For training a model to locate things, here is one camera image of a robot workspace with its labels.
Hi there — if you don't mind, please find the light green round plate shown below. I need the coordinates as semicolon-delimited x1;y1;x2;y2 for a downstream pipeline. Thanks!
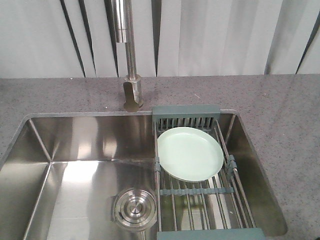
157;127;224;182

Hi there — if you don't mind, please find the grey dish drying rack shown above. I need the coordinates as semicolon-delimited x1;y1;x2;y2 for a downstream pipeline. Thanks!
151;105;265;240

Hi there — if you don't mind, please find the round steel sink drain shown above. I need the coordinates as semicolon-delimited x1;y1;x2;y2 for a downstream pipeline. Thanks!
111;187;157;232

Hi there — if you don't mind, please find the steel kitchen faucet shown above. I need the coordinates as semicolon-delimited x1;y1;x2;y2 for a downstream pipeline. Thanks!
111;0;143;113

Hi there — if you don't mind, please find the stainless steel sink basin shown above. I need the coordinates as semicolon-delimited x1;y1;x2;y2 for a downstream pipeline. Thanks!
0;109;288;240

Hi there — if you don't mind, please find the white pleated curtain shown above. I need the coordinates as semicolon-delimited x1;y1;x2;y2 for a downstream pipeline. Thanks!
0;0;320;79

